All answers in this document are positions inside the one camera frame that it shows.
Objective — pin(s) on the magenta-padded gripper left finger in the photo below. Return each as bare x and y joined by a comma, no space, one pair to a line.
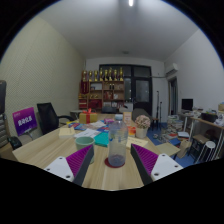
60,166

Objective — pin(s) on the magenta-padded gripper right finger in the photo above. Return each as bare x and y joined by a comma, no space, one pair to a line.
163,165

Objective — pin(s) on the clear plastic water bottle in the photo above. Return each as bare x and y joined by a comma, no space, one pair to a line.
118,143

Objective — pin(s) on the pale green cup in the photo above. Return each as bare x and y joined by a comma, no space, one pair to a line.
83,142

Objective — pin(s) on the yellow notepad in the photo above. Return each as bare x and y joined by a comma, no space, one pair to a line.
66,132

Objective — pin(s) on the brown wooden stool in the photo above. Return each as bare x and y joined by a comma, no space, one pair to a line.
199,138

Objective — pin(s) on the potted pink flowers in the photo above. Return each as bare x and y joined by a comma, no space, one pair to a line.
142,125

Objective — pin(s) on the flat round red coaster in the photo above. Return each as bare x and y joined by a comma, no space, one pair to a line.
107,164

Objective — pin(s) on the teal book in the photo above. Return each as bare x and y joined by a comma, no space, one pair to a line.
101,139

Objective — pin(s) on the white round stool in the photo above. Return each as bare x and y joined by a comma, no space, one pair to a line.
209,145

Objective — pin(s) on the black padded chair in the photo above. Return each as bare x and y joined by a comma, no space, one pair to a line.
15,142

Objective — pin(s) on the black office chair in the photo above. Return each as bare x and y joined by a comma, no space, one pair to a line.
46,116

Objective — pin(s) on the brown cardboard box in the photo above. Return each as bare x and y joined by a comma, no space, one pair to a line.
6,155

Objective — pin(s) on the yellow gift box red ribbon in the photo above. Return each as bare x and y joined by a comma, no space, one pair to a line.
88,117

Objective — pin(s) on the purple sign board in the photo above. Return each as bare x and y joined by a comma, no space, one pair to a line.
25,120

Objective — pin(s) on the orange standing card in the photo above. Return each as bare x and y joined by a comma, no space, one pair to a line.
127,118

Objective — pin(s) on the cluttered side desk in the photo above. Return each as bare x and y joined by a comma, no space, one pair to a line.
206,121

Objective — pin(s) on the black computer monitor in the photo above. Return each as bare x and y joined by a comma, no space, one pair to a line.
187,104

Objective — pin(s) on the grey ribbed cushion stack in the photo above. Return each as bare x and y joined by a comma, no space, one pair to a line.
3,130

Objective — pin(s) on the wooden shelf unit with trophies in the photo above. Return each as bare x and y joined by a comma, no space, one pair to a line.
101,91

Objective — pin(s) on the white wall air conditioner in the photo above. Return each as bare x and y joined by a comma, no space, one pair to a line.
172,69

